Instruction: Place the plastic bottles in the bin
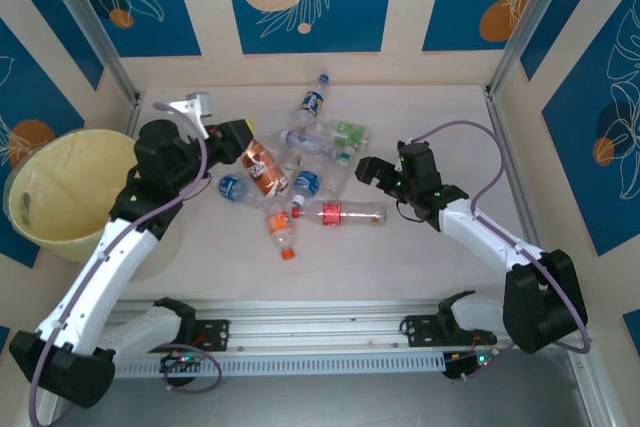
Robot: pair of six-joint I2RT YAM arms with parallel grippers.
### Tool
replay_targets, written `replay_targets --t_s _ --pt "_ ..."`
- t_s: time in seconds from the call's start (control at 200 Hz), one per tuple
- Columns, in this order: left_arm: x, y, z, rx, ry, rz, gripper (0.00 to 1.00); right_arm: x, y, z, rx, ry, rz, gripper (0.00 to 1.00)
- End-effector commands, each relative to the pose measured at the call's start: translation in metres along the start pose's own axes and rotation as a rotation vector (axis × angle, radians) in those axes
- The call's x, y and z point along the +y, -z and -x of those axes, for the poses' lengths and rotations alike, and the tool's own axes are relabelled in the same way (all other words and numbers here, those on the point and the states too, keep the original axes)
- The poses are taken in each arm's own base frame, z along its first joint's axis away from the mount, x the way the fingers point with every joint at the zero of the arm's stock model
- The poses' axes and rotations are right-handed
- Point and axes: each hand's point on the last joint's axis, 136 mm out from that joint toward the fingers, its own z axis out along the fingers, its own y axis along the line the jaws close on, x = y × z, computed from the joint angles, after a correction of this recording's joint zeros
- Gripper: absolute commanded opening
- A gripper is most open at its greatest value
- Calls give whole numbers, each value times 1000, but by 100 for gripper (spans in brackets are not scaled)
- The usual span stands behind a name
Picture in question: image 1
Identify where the red label cola bottle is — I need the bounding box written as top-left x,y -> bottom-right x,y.
290,200 -> 390,229

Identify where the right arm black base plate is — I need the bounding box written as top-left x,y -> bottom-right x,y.
399,314 -> 499,348

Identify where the yellow plastic bin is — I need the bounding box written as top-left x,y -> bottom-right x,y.
3,129 -> 185,284

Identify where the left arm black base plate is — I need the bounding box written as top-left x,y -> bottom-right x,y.
192,319 -> 231,353

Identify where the white slotted cable duct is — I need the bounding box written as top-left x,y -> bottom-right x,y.
112,351 -> 447,379

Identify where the white-capped blue label bottle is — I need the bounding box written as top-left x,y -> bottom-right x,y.
291,159 -> 334,209

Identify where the blue yellow label bottle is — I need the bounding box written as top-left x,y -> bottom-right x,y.
292,74 -> 331,132

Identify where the bright orange label bottle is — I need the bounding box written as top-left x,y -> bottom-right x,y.
241,119 -> 292,198

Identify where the grey label clear bottle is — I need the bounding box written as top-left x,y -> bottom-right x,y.
279,129 -> 346,161

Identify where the orange-capped clear bottle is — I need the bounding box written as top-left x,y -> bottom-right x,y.
264,206 -> 300,262

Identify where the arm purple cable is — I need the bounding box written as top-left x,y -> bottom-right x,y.
409,120 -> 594,383
28,102 -> 222,427

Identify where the aluminium mounting rail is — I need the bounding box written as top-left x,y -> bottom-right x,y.
42,298 -> 597,357

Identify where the aluminium frame bar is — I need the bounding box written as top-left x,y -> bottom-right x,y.
567,346 -> 619,427

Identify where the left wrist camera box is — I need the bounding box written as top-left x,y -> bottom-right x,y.
167,91 -> 212,123

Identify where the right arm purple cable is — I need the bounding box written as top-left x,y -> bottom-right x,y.
409,120 -> 594,383

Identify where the crushed blue label bottle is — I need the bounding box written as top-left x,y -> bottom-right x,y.
215,174 -> 264,209

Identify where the green label clear bottle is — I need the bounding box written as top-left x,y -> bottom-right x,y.
319,119 -> 374,151

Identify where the aluminium frame post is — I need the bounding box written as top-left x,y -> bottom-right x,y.
35,0 -> 141,104
488,0 -> 576,98

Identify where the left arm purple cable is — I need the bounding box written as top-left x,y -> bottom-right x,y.
28,102 -> 222,427

